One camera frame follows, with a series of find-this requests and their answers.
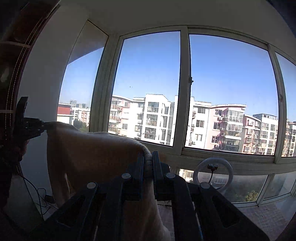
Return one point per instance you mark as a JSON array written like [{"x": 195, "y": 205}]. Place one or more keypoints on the person's left hand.
[{"x": 18, "y": 150}]

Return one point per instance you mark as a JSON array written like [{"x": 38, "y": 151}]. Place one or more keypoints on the white ring light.
[{"x": 216, "y": 161}]

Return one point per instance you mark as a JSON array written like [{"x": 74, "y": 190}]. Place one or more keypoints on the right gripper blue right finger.
[{"x": 159, "y": 169}]

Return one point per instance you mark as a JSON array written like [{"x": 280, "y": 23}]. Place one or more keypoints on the cream knit cardigan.
[{"x": 75, "y": 159}]

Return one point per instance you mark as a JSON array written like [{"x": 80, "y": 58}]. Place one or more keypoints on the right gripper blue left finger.
[{"x": 138, "y": 170}]

